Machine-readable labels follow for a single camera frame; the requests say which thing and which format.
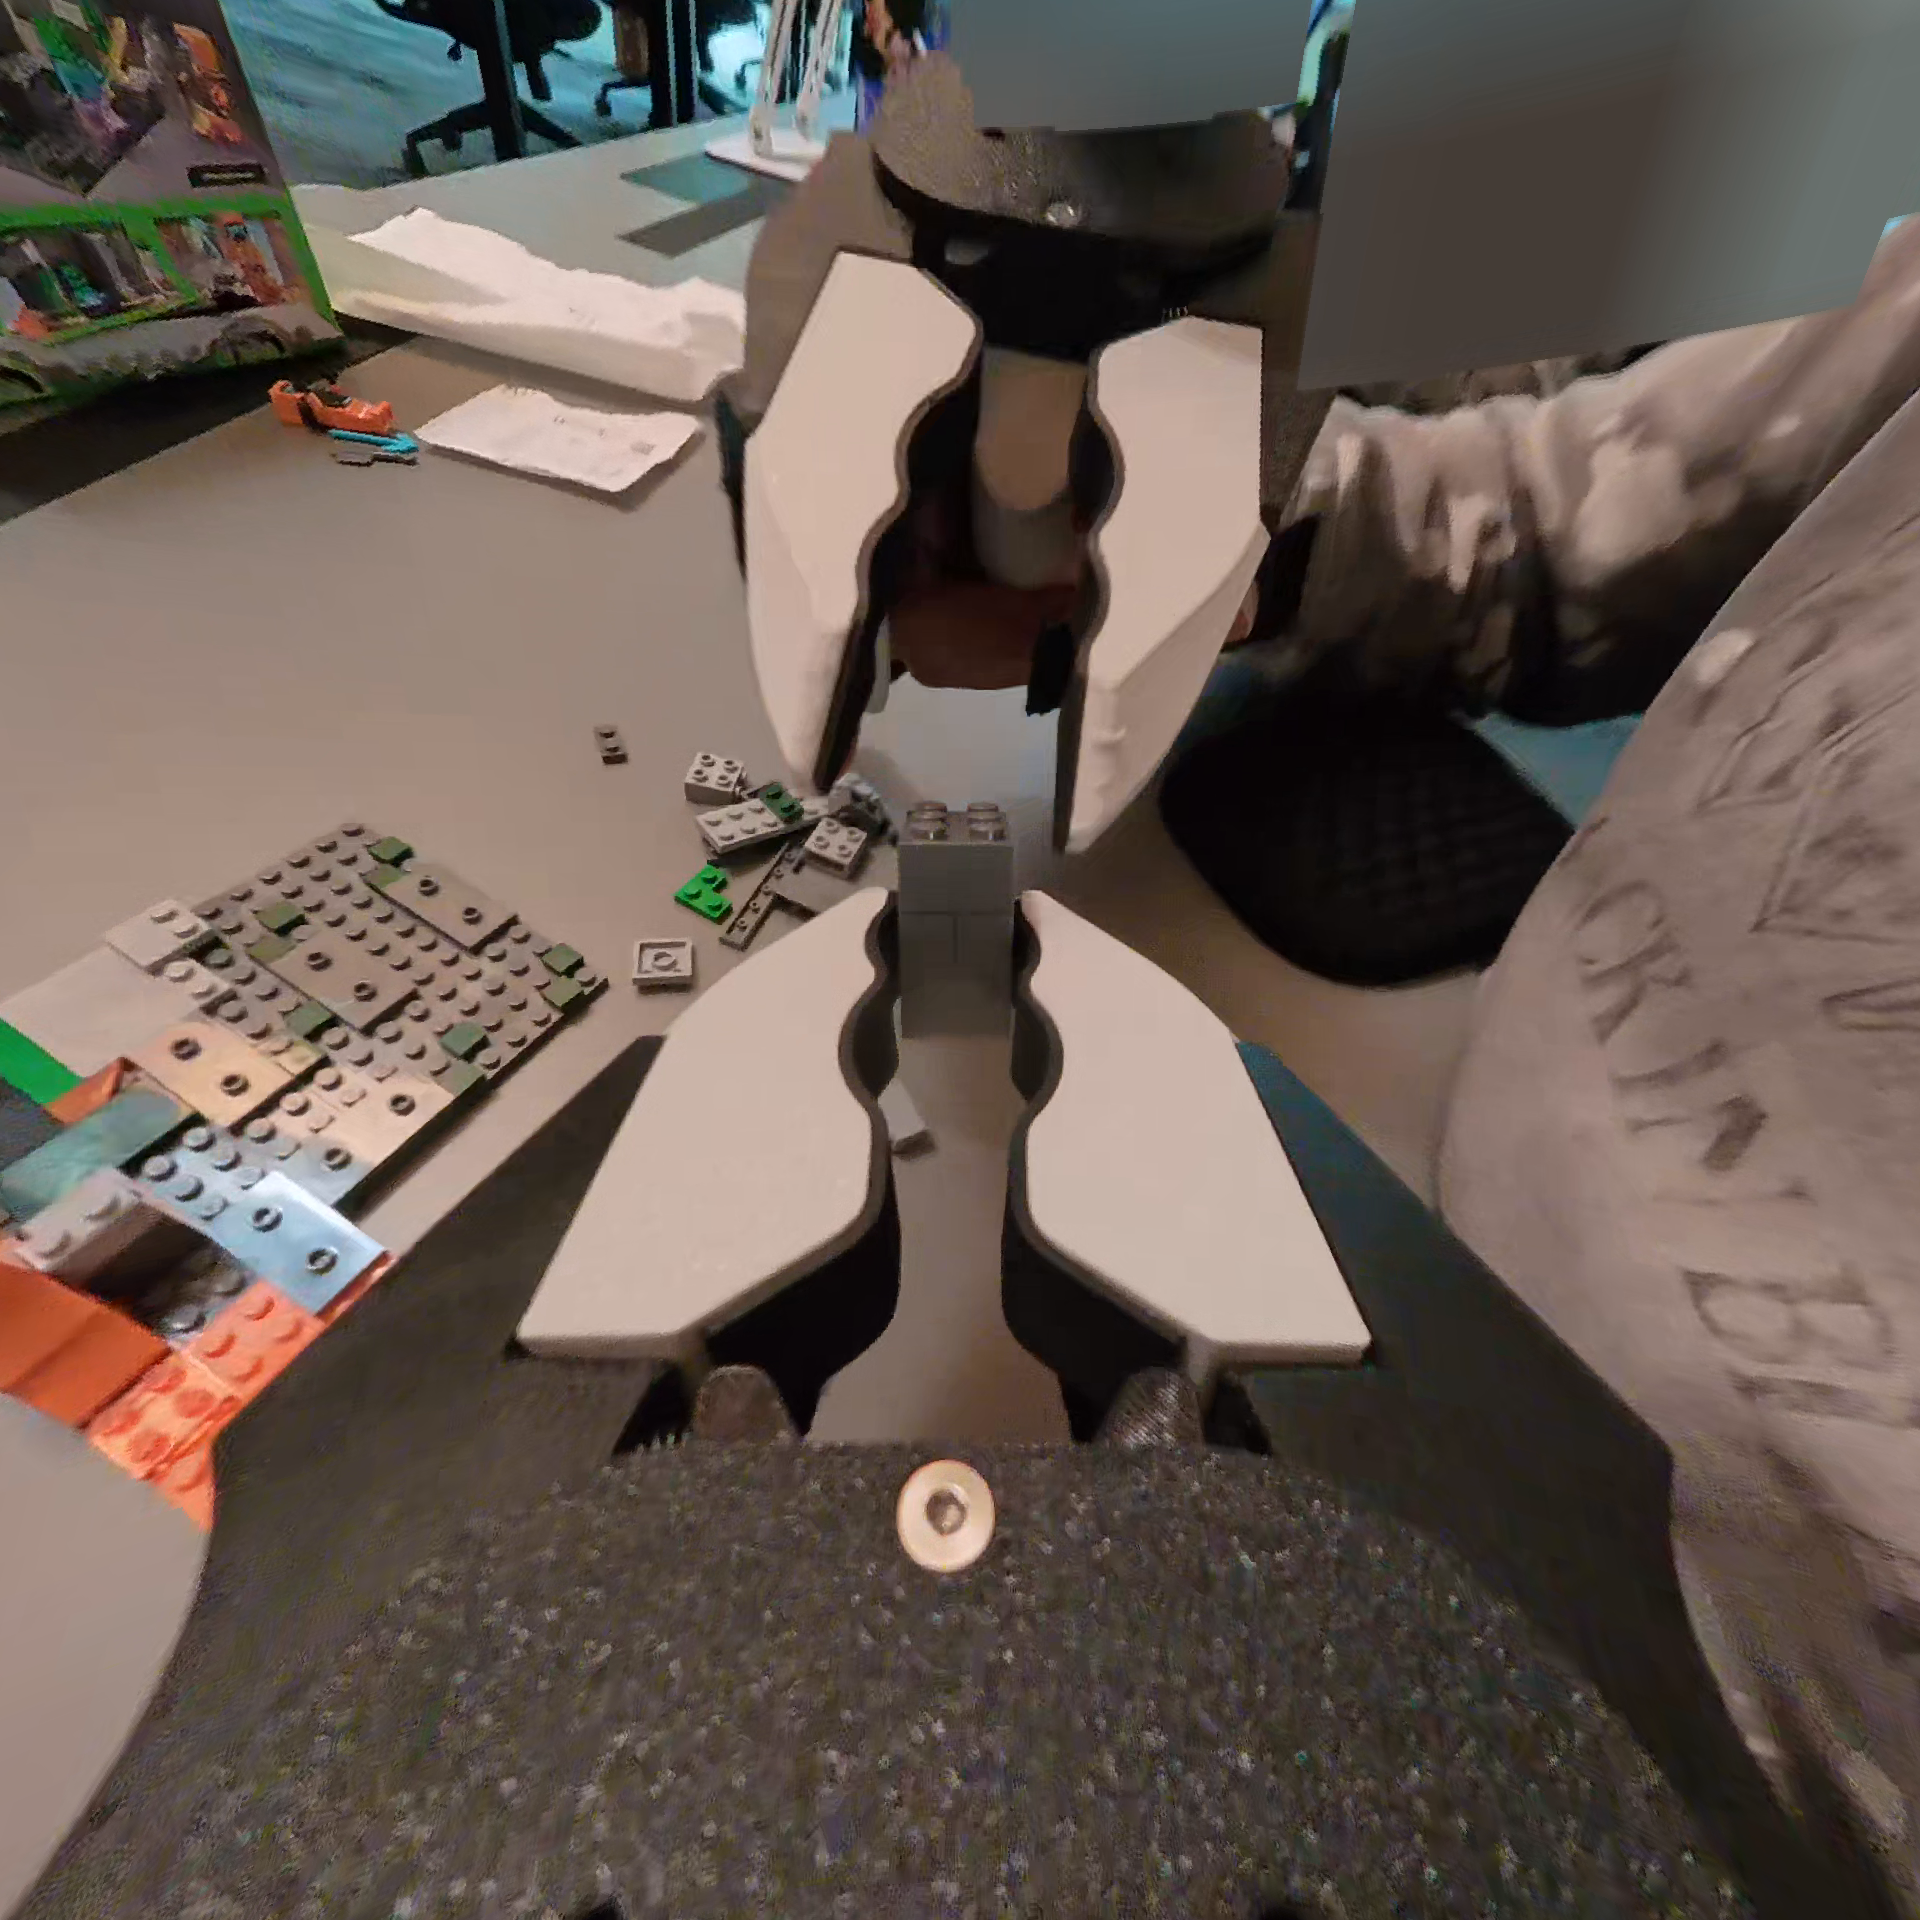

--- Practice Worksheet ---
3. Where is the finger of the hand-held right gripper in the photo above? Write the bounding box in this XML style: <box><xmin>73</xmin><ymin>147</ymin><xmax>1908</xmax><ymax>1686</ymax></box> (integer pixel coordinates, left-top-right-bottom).
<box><xmin>742</xmin><ymin>250</ymin><xmax>987</xmax><ymax>793</ymax></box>
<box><xmin>1053</xmin><ymin>316</ymin><xmax>1275</xmax><ymax>856</ymax></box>

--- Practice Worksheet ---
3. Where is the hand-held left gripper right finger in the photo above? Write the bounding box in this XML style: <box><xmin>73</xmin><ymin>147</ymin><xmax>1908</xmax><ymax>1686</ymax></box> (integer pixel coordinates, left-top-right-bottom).
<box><xmin>1001</xmin><ymin>894</ymin><xmax>1377</xmax><ymax>1432</ymax></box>

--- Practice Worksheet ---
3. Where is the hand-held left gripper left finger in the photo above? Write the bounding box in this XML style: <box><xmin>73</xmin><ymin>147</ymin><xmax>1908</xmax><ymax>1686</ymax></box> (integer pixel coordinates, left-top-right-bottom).
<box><xmin>514</xmin><ymin>888</ymin><xmax>904</xmax><ymax>1432</ymax></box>

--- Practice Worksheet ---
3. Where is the torn white printed paper bag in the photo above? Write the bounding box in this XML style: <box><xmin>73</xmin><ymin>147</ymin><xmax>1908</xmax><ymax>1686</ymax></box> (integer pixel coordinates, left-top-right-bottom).
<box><xmin>344</xmin><ymin>208</ymin><xmax>749</xmax><ymax>404</ymax></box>

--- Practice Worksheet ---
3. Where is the long grey lego plate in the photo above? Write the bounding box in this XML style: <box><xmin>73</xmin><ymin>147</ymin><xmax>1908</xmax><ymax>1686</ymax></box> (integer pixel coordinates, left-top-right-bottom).
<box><xmin>696</xmin><ymin>784</ymin><xmax>827</xmax><ymax>858</ymax></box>

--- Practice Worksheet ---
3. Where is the grey lego wall section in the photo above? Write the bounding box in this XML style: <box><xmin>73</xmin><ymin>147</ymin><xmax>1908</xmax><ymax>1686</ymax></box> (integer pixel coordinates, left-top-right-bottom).
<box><xmin>897</xmin><ymin>803</ymin><xmax>1019</xmax><ymax>1041</ymax></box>

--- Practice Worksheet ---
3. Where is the partly built grey lego model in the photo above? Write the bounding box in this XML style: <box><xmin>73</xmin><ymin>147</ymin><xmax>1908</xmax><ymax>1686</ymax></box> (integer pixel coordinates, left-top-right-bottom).
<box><xmin>0</xmin><ymin>824</ymin><xmax>610</xmax><ymax>1528</ymax></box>

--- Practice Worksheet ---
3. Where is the person's right forearm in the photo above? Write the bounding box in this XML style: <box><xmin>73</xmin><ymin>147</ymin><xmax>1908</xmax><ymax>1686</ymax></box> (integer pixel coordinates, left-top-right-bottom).
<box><xmin>1289</xmin><ymin>306</ymin><xmax>1892</xmax><ymax>732</ymax></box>

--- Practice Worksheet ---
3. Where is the small orange lego figure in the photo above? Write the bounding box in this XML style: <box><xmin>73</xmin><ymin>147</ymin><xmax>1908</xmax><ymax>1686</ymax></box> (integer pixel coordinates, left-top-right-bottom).
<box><xmin>270</xmin><ymin>379</ymin><xmax>424</xmax><ymax>469</ymax></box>

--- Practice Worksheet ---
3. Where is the green lego set box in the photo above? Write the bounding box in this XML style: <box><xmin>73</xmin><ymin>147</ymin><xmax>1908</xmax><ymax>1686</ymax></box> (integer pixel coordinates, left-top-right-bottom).
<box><xmin>0</xmin><ymin>0</ymin><xmax>341</xmax><ymax>411</ymax></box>

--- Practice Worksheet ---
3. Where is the person's right hand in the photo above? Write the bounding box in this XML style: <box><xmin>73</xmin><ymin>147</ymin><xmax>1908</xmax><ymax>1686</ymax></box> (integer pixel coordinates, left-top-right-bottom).
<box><xmin>897</xmin><ymin>577</ymin><xmax>1086</xmax><ymax>692</ymax></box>

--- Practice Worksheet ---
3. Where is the small torn white paper bag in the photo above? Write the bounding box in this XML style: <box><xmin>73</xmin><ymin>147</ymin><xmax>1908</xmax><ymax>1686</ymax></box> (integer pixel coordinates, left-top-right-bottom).
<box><xmin>417</xmin><ymin>384</ymin><xmax>705</xmax><ymax>496</ymax></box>

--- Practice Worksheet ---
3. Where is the white stand with black board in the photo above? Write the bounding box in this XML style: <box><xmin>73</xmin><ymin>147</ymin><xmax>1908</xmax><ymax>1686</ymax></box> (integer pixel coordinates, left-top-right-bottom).
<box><xmin>705</xmin><ymin>0</ymin><xmax>843</xmax><ymax>182</ymax></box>

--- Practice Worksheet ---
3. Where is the black mesh armrest pad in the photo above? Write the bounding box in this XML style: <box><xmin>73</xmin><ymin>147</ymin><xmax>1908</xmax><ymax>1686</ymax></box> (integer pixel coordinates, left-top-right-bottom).
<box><xmin>1160</xmin><ymin>705</ymin><xmax>1578</xmax><ymax>990</ymax></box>

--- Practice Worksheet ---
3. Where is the grey splattered hoodie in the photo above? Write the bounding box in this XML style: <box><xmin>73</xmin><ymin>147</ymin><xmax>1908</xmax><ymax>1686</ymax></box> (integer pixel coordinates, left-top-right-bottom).
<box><xmin>1437</xmin><ymin>225</ymin><xmax>1920</xmax><ymax>1920</ymax></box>

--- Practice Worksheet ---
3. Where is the black office chair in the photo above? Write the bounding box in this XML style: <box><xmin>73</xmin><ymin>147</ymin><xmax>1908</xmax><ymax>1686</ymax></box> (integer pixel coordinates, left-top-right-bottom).
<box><xmin>376</xmin><ymin>0</ymin><xmax>604</xmax><ymax>176</ymax></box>

